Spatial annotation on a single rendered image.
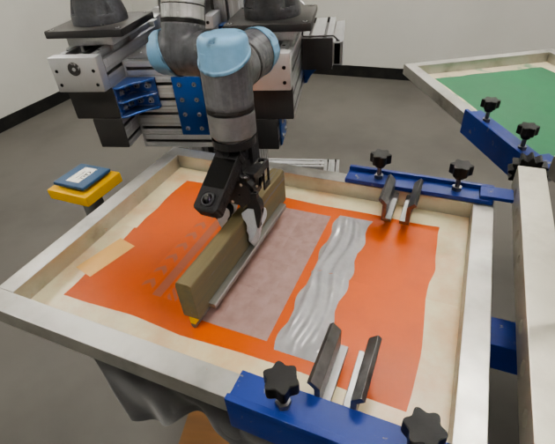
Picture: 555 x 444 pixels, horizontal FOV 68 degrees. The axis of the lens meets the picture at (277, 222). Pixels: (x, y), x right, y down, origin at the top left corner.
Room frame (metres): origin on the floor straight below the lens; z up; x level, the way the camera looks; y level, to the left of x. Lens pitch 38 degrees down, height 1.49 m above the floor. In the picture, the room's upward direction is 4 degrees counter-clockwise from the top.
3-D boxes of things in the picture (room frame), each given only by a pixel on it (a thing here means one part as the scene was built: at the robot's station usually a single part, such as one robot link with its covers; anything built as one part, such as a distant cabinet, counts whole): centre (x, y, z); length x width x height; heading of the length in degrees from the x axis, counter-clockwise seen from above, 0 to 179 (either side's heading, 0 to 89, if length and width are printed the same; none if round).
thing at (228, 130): (0.62, 0.06, 1.22); 0.08 x 0.08 x 0.05
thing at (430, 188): (0.74, -0.30, 0.97); 0.30 x 0.05 x 0.07; 64
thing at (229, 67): (0.62, 0.06, 1.30); 0.09 x 0.08 x 0.11; 158
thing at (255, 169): (0.62, 0.06, 1.14); 0.09 x 0.08 x 0.12; 155
